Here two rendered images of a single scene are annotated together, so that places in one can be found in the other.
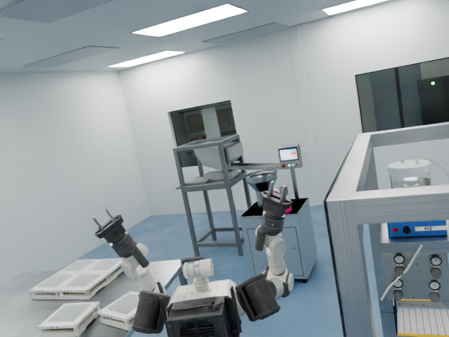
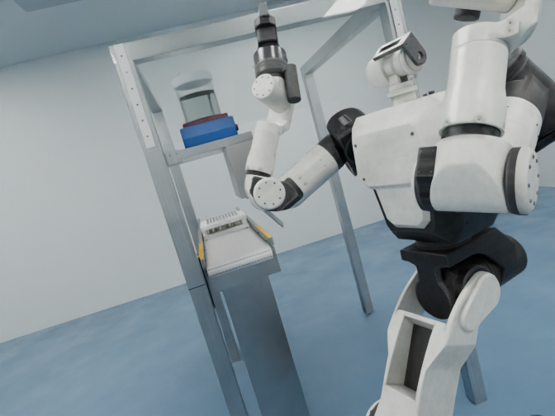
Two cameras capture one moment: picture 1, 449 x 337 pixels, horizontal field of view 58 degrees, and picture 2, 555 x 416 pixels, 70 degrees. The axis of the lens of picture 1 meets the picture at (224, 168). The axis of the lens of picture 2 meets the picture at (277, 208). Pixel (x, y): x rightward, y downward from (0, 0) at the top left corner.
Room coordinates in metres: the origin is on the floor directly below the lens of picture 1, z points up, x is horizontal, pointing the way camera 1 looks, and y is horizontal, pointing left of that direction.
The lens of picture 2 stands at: (2.22, 0.71, 1.26)
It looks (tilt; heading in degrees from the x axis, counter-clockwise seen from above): 8 degrees down; 237
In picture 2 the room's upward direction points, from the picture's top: 16 degrees counter-clockwise
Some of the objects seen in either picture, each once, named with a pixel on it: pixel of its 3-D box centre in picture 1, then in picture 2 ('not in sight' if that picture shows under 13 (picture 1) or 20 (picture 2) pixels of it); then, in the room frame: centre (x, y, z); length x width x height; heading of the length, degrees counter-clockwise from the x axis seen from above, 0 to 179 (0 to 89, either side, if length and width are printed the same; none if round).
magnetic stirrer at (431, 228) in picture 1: (414, 217); (209, 132); (1.51, -0.70, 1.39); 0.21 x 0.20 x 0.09; 156
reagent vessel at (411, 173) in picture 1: (410, 182); not in sight; (1.52, -0.70, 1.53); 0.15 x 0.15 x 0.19
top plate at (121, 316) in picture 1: (128, 305); not in sight; (2.15, 0.68, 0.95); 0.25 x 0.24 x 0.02; 143
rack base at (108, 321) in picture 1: (130, 313); not in sight; (2.15, 0.68, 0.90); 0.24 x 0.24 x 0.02; 53
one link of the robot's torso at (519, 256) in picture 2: not in sight; (468, 262); (1.40, 0.18, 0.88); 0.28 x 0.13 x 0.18; 174
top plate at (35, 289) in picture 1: (55, 283); not in sight; (2.72, 1.32, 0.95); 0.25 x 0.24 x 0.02; 158
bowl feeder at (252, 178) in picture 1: (269, 189); not in sight; (4.30, -0.44, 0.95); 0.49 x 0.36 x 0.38; 65
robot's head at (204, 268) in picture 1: (200, 271); (395, 71); (1.49, 0.17, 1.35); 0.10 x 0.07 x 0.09; 84
